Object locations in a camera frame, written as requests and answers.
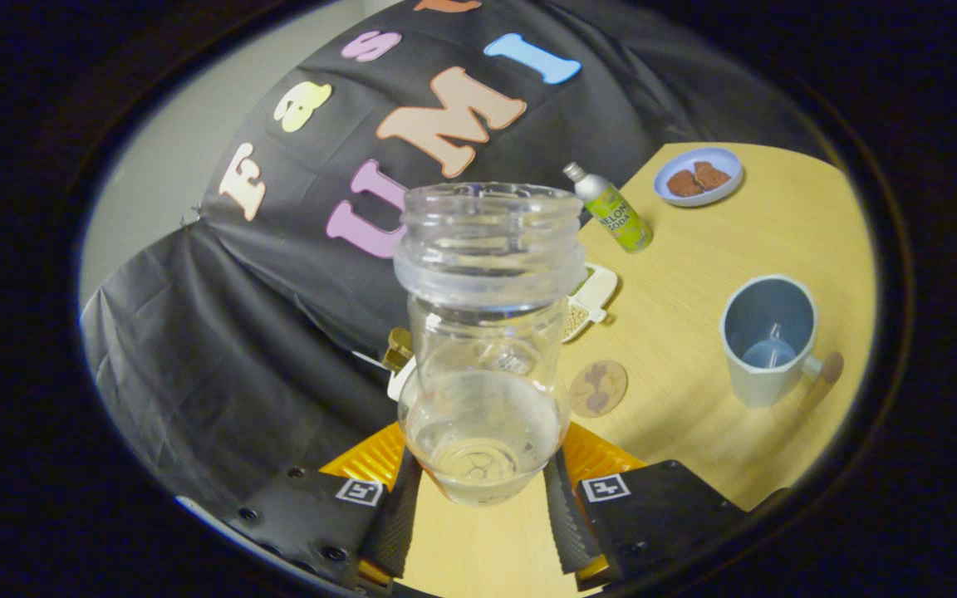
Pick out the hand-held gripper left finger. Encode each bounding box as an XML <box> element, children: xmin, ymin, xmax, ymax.
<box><xmin>228</xmin><ymin>422</ymin><xmax>424</xmax><ymax>589</ymax></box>

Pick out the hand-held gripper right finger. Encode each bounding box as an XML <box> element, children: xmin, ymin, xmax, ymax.
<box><xmin>542</xmin><ymin>422</ymin><xmax>750</xmax><ymax>585</ymax></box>

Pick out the round wooden coaster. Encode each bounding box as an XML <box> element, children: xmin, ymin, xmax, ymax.
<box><xmin>567</xmin><ymin>359</ymin><xmax>630</xmax><ymax>419</ymax></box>

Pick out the clear plastic juice bottle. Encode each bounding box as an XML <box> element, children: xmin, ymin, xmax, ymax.
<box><xmin>393</xmin><ymin>182</ymin><xmax>588</xmax><ymax>508</ymax></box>

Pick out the grey-blue cup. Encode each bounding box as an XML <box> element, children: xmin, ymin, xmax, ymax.
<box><xmin>720</xmin><ymin>274</ymin><xmax>825</xmax><ymax>409</ymax></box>

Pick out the green label soda bottle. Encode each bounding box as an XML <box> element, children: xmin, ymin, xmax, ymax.
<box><xmin>562</xmin><ymin>161</ymin><xmax>655</xmax><ymax>254</ymax></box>

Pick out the black backdrop cloth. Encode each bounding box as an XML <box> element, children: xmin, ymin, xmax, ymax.
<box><xmin>79</xmin><ymin>0</ymin><xmax>830</xmax><ymax>517</ymax></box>

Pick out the white tray with beans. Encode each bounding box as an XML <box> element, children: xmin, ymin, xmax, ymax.
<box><xmin>562</xmin><ymin>262</ymin><xmax>620</xmax><ymax>344</ymax></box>

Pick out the wooden table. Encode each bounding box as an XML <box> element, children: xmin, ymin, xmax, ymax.
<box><xmin>395</xmin><ymin>142</ymin><xmax>877</xmax><ymax>598</ymax></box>

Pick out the small blue plate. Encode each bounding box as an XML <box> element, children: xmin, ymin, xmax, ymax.
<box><xmin>653</xmin><ymin>147</ymin><xmax>744</xmax><ymax>208</ymax></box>

